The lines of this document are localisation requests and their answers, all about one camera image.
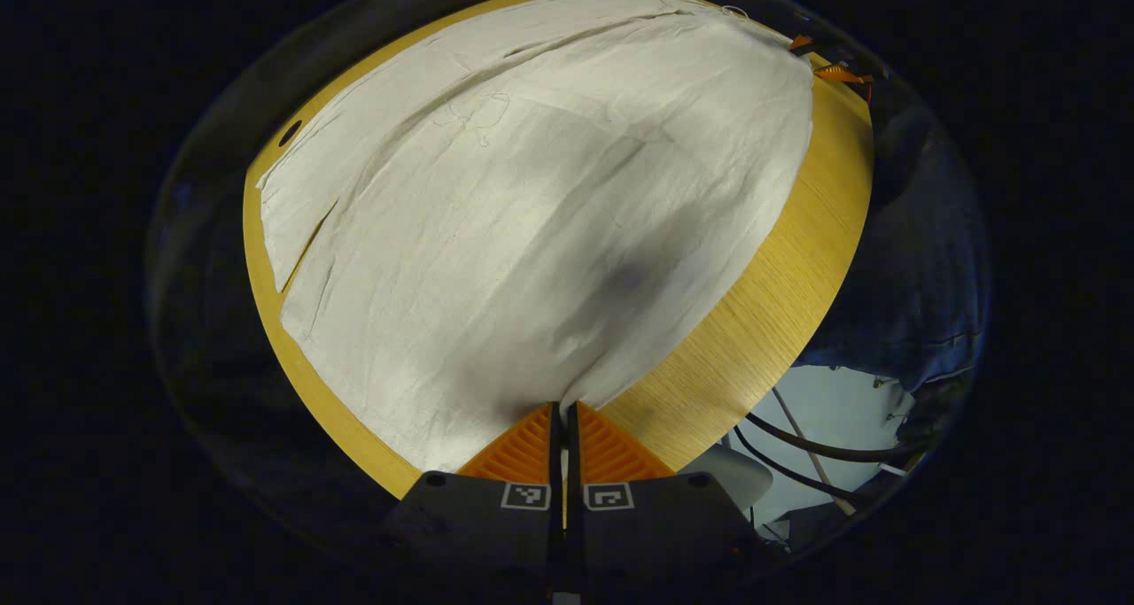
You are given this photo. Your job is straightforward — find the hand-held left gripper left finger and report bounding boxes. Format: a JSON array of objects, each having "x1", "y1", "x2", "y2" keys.
[{"x1": 385, "y1": 401, "x2": 565, "y2": 579}]

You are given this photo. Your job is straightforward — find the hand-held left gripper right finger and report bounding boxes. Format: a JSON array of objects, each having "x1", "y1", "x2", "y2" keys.
[{"x1": 567, "y1": 400, "x2": 765, "y2": 579}]

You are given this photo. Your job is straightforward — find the white jeans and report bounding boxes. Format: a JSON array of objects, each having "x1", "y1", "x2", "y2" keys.
[{"x1": 257, "y1": 0, "x2": 814, "y2": 473}]

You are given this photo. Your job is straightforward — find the pale grey rounded object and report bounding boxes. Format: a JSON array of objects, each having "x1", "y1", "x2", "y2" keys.
[{"x1": 680, "y1": 444, "x2": 774, "y2": 519}]

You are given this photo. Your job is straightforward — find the thin wooden stick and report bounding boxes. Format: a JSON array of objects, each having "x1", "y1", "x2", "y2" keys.
[{"x1": 769, "y1": 387, "x2": 858, "y2": 515}]

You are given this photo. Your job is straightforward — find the person's dark blue clothing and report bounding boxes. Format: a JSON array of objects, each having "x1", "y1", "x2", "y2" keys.
[{"x1": 797, "y1": 100, "x2": 990, "y2": 395}]

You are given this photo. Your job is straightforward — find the black cable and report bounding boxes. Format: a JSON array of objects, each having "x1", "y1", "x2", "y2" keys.
[
  {"x1": 730, "y1": 426, "x2": 853, "y2": 507},
  {"x1": 742, "y1": 410, "x2": 931, "y2": 466}
]

